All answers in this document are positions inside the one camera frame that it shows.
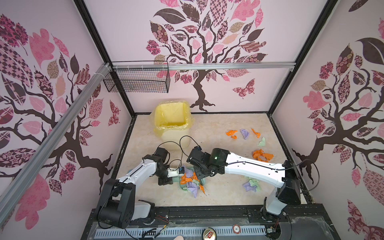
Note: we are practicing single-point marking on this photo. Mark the purple paper scrap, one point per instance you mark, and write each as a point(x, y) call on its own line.
point(245, 133)
point(247, 187)
point(193, 188)

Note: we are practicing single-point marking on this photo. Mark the small orange scrap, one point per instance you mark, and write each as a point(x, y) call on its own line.
point(256, 133)

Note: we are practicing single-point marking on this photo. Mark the red white round sticker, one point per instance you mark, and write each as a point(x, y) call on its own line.
point(236, 229)

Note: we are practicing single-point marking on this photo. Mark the cream trash bin yellow bag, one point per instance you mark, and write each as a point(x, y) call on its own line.
point(172, 123)

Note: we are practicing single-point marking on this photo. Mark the aluminium rail back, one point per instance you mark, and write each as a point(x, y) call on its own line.
point(221, 66)

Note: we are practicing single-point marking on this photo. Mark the green paper scrap front right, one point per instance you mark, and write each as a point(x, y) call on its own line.
point(256, 182)

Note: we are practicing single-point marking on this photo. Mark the black wire basket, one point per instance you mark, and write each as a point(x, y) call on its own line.
point(139, 77)

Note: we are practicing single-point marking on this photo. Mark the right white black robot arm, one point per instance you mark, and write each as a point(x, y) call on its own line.
point(283, 177)

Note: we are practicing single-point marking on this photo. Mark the aluminium rail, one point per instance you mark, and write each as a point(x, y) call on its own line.
point(221, 66)
point(23, 180)

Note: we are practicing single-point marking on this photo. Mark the grey slotted cable duct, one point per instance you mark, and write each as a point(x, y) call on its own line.
point(189, 232)

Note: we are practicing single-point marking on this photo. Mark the aluminium rail left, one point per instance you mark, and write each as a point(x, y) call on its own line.
point(23, 180)

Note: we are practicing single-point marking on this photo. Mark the orange paper scrap back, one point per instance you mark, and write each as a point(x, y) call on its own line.
point(232, 134)

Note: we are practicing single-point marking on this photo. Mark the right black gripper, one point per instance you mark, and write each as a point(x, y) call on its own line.
point(198, 175)

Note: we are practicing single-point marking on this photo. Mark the light green scrap right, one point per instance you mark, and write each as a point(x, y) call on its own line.
point(262, 143)

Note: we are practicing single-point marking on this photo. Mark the purple orange scrap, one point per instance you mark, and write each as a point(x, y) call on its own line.
point(188, 173)

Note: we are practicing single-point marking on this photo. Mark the metal can top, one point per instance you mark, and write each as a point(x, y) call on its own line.
point(209, 234)

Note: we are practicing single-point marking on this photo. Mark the purple paper scrap back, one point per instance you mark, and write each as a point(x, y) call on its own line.
point(245, 133)

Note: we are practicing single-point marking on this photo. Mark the orange paper scrap pile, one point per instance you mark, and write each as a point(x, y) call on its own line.
point(261, 156)

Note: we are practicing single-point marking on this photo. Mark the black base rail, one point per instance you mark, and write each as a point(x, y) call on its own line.
point(304, 222)

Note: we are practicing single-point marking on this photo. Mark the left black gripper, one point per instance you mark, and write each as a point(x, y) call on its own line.
point(166, 180)

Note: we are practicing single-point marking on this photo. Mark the green plastic dustpan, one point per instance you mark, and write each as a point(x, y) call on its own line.
point(201, 185)

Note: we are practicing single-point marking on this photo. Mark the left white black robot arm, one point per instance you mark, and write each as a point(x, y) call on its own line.
point(117, 205)

